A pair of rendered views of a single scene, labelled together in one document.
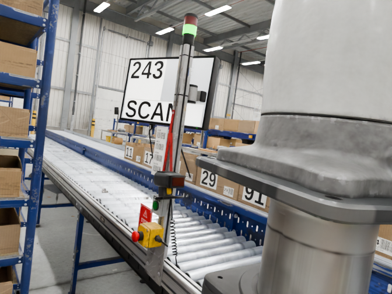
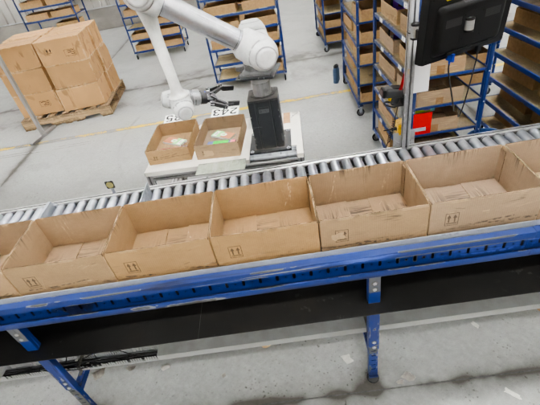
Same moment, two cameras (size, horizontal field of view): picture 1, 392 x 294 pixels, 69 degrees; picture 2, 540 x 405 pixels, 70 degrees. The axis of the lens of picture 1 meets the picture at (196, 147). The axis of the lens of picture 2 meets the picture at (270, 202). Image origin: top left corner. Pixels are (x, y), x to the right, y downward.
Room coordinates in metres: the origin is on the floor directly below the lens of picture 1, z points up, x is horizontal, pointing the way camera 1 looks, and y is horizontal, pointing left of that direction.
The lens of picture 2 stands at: (1.70, -1.84, 1.95)
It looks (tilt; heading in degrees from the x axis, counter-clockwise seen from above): 37 degrees down; 132
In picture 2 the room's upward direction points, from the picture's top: 11 degrees counter-clockwise
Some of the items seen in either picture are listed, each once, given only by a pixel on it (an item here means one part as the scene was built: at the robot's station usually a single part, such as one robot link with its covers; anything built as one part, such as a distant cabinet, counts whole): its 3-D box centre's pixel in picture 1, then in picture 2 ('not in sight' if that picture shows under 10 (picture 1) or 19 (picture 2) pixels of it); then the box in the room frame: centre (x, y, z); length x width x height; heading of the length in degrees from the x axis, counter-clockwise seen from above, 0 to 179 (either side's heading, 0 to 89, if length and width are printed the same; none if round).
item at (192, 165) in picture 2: not in sight; (227, 141); (0.00, -0.22, 0.74); 1.00 x 0.58 x 0.03; 34
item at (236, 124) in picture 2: not in sight; (222, 136); (0.00, -0.26, 0.80); 0.38 x 0.28 x 0.10; 121
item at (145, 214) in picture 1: (148, 224); (416, 124); (1.12, 0.15, 0.85); 0.16 x 0.01 x 0.13; 38
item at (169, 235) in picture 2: not in sight; (168, 235); (0.58, -1.22, 0.97); 0.39 x 0.29 x 0.17; 38
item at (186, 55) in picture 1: (171, 164); (408, 84); (1.08, 0.08, 1.11); 0.12 x 0.05 x 0.88; 38
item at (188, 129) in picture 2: not in sight; (173, 141); (-0.29, -0.43, 0.80); 0.38 x 0.28 x 0.10; 125
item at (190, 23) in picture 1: (189, 27); not in sight; (1.08, 0.08, 1.62); 0.05 x 0.05 x 0.06
